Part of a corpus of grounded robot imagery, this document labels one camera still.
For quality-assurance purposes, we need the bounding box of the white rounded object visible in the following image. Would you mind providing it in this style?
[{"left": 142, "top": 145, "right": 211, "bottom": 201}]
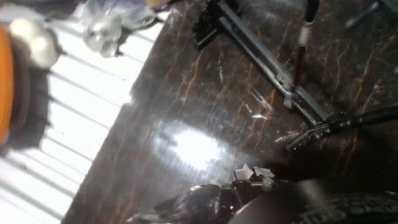
[{"left": 8, "top": 17, "right": 60, "bottom": 70}]

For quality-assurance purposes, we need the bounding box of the crumpled clear plastic bag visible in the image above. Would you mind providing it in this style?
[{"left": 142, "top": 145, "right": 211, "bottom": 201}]
[{"left": 73, "top": 0, "right": 158, "bottom": 59}]

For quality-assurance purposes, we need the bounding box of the thin black pole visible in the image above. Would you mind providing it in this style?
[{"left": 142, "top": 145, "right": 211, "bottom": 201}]
[{"left": 328, "top": 104, "right": 398, "bottom": 134}]

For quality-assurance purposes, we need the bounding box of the black and orange teach pendant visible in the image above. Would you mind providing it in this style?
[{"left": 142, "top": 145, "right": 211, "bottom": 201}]
[{"left": 0, "top": 24, "right": 53, "bottom": 151}]

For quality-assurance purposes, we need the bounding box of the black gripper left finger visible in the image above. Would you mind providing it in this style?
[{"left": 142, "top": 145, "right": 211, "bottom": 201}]
[{"left": 154, "top": 183, "right": 222, "bottom": 224}]

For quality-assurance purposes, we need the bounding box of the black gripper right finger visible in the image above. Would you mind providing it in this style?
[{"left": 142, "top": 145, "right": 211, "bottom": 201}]
[{"left": 232, "top": 163, "right": 277, "bottom": 192}]

